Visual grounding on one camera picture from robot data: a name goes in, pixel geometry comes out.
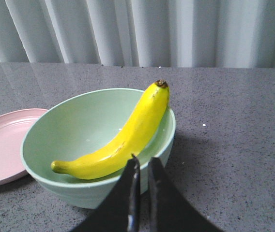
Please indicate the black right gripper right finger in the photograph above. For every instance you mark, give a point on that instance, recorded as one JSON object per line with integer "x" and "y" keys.
{"x": 169, "y": 210}

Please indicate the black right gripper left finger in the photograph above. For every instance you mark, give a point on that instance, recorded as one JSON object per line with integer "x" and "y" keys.
{"x": 119, "y": 211}

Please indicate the yellow banana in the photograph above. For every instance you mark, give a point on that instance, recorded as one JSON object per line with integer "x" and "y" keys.
{"x": 130, "y": 140}

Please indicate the green bowl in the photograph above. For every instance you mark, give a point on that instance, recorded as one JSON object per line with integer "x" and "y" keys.
{"x": 73, "y": 128}

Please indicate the pink plate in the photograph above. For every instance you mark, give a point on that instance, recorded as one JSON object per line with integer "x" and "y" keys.
{"x": 13, "y": 127}

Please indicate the white pleated curtain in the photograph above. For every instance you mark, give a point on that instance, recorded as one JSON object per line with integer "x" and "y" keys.
{"x": 171, "y": 33}

